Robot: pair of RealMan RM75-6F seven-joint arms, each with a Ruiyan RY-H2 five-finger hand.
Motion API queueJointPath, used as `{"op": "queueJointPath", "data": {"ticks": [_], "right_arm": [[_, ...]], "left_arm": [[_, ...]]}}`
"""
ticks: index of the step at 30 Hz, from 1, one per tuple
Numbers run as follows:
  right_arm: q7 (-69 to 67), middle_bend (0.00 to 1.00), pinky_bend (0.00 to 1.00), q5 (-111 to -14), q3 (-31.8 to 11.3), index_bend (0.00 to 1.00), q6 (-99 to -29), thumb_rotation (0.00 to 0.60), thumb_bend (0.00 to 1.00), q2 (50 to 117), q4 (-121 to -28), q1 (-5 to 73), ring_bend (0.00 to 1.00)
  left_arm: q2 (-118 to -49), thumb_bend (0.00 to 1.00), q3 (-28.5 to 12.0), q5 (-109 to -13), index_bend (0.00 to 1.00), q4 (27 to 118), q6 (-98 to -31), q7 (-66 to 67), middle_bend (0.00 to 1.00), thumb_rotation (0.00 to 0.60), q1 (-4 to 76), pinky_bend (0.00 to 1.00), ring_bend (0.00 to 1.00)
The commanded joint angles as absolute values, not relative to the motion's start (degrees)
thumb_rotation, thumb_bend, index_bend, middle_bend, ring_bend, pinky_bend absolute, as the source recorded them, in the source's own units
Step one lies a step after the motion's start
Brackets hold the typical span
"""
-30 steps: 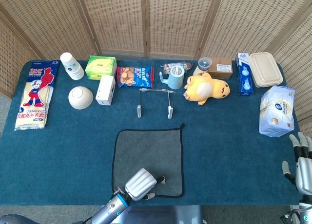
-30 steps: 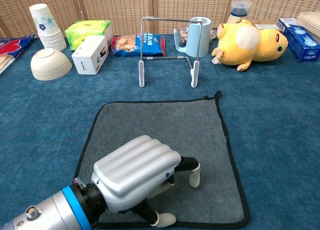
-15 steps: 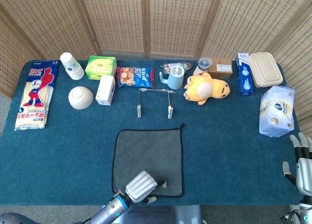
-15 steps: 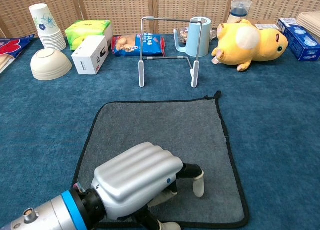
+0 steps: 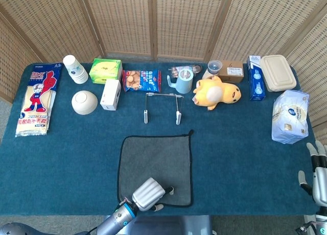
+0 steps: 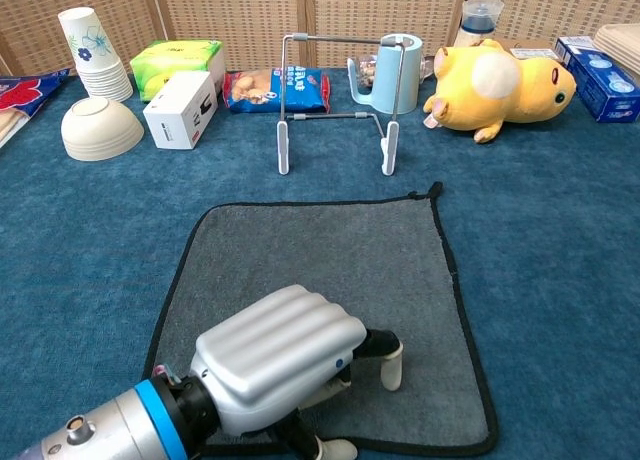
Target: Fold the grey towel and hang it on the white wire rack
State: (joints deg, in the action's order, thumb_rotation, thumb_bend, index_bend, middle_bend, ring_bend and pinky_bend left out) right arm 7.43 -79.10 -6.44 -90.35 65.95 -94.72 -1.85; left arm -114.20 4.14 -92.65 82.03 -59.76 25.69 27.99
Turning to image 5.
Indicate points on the grey and blue cloth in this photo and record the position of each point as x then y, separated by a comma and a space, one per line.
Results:
158, 163

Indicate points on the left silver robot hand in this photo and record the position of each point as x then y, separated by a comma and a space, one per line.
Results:
148, 194

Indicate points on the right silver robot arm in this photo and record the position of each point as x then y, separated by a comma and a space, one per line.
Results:
320, 224

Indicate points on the rubber gloves package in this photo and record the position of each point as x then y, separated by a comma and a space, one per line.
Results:
35, 99

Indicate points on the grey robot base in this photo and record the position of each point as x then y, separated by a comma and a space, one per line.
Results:
158, 226

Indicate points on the green tissue box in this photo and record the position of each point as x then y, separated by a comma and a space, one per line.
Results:
104, 69

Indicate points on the beige lidded food container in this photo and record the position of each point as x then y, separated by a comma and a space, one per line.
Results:
278, 72

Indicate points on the woven folding screen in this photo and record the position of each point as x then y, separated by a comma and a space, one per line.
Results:
122, 20

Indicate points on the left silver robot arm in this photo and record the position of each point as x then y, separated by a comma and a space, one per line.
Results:
115, 219

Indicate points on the blue biscuit bag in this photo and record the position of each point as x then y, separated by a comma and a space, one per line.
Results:
143, 80

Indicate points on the light blue mug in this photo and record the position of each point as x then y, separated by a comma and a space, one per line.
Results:
185, 83

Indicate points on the blue table cloth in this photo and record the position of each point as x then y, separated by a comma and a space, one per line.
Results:
76, 163

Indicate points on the blue and white box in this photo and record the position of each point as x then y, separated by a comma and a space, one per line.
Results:
256, 81

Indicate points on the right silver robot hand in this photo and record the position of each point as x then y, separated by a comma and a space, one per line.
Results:
319, 184

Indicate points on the yellow plush toy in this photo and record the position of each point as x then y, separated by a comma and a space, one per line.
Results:
217, 92

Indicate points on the brown cardboard box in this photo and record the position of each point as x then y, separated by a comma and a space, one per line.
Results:
231, 72

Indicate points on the jar with clear lid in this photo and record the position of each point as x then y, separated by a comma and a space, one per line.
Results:
214, 67

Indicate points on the white cardboard box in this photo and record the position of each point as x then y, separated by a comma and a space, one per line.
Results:
110, 94

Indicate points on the stack of paper cups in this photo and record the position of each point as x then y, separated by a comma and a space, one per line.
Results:
76, 71

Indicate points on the upturned beige bowl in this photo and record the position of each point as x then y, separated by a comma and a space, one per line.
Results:
84, 102

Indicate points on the tissue paper pack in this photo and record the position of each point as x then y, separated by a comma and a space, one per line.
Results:
290, 117

